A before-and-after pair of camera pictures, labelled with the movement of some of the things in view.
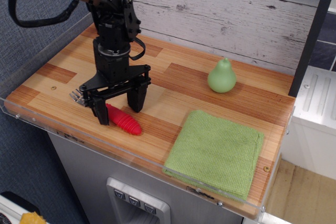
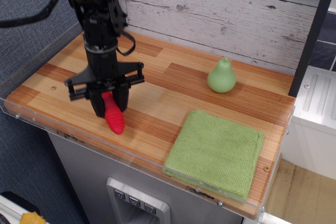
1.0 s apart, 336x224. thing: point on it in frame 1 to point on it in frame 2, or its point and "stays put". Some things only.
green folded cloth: (214, 153) stays put
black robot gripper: (113, 73) to (103, 71)
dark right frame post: (307, 54) stays put
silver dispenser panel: (129, 205) stays put
